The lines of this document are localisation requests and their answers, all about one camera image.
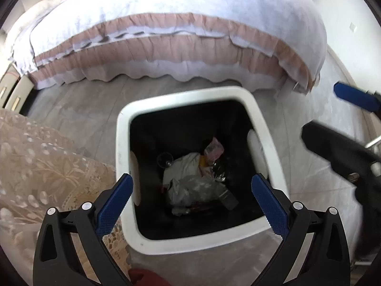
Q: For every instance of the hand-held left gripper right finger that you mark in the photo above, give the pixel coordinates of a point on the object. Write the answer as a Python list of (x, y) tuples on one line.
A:
[(271, 205)]

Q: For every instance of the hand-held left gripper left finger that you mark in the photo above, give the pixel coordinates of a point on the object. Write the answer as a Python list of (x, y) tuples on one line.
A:
[(114, 205)]

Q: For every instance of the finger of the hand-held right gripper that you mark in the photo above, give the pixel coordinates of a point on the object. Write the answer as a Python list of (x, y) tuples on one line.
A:
[(354, 95), (330, 146)]

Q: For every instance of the white plastic wrapper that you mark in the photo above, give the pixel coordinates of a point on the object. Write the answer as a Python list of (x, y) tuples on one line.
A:
[(184, 166)]

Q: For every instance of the pink wrapper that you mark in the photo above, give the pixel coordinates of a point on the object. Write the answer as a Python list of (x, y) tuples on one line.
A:
[(214, 147)]

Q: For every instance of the white trash bin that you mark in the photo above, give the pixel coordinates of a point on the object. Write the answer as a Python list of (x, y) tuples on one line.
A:
[(178, 98)]

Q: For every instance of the dark grey packet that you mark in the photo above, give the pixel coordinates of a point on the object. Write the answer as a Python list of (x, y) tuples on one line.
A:
[(229, 199)]

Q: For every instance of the clear plastic cup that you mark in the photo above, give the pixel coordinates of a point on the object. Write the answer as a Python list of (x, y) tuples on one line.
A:
[(165, 159)]

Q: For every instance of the dark red cloth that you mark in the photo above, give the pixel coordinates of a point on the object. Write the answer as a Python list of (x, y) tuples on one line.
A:
[(148, 278)]

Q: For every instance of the white nightstand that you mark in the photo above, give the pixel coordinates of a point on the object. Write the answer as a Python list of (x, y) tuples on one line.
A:
[(18, 95)]

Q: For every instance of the bed with grey-blue cover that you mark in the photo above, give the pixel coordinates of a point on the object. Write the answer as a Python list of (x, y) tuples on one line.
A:
[(178, 0)]

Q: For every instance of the white ruffled pillow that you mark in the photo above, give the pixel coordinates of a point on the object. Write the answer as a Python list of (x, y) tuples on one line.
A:
[(44, 9)]

